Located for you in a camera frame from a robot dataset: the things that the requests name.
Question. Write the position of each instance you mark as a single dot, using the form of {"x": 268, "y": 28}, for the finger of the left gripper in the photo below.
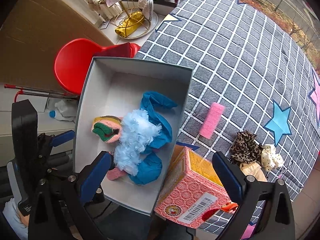
{"x": 60, "y": 158}
{"x": 60, "y": 139}

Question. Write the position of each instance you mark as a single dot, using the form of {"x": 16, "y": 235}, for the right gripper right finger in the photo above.
{"x": 232, "y": 179}

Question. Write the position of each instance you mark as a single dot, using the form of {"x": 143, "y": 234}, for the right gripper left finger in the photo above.
{"x": 91, "y": 176}

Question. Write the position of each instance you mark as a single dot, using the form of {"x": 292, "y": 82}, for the pink striped sock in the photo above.
{"x": 115, "y": 173}

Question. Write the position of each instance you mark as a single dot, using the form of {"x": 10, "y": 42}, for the leopard print scrunchie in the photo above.
{"x": 244, "y": 149}

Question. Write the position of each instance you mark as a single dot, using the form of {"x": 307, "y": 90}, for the cream polka dot scrunchie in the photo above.
{"x": 269, "y": 159}

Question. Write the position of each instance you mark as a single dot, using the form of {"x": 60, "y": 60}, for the knitted burger toy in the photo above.
{"x": 108, "y": 128}

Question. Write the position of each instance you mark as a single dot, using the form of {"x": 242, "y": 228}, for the light blue fluffy ball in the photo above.
{"x": 137, "y": 134}

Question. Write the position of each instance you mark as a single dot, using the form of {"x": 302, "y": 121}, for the blue cloth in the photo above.
{"x": 150, "y": 102}
{"x": 148, "y": 170}

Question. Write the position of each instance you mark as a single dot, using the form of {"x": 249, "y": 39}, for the blue capped plastic bottle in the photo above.
{"x": 58, "y": 116}

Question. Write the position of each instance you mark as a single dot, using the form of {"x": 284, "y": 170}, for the orange toy piece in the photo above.
{"x": 229, "y": 207}

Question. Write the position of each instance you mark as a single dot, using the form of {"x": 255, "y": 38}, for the red patterned carton box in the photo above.
{"x": 191, "y": 189}

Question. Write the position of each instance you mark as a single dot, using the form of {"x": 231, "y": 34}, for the large pink sponge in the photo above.
{"x": 211, "y": 121}

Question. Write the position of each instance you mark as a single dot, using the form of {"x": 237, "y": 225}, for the grey open storage box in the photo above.
{"x": 133, "y": 109}

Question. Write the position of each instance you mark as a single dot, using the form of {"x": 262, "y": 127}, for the red plastic chair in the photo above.
{"x": 74, "y": 58}

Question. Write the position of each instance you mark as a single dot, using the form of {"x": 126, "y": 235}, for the brown cardboard sheet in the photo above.
{"x": 33, "y": 34}

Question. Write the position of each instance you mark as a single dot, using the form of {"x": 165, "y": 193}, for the grey checked tablecloth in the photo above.
{"x": 244, "y": 61}

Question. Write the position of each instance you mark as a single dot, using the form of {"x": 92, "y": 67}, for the yellow folded bag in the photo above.
{"x": 130, "y": 24}

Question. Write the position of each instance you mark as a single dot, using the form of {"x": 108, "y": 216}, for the red handled mop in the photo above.
{"x": 40, "y": 93}

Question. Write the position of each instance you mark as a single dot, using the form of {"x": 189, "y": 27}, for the gold wire rack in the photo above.
{"x": 126, "y": 11}

